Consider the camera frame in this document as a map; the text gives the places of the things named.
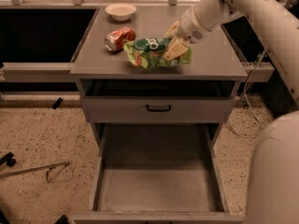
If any grey metal rail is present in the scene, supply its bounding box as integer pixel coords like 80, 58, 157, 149
1, 63, 75, 82

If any white cable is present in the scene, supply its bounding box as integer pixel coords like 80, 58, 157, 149
226, 49, 269, 140

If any closed grey drawer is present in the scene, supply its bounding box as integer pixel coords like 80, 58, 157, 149
81, 97, 235, 124

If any black drawer handle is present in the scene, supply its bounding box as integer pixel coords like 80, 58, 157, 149
146, 105, 172, 113

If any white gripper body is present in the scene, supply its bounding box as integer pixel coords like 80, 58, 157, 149
178, 7, 208, 44

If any orange soda can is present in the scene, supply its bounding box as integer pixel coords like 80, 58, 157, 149
105, 26, 136, 52

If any metal rod on floor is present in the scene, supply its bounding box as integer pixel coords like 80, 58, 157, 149
0, 161, 70, 179

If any green rice chip bag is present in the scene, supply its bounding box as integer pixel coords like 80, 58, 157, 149
123, 37, 192, 68

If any black stand foot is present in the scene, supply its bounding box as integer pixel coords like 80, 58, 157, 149
0, 152, 16, 167

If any white bowl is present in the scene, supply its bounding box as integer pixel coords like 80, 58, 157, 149
105, 3, 136, 21

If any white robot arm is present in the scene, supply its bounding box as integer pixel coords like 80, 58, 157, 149
164, 0, 299, 224

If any open grey drawer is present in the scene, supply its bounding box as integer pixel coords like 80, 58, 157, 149
74, 124, 244, 224

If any grey drawer cabinet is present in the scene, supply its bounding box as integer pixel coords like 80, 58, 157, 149
69, 5, 249, 147

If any black clip on floor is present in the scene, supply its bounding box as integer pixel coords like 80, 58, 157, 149
52, 97, 63, 109

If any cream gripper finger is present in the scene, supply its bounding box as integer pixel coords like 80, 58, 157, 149
162, 36, 190, 61
164, 21, 179, 38

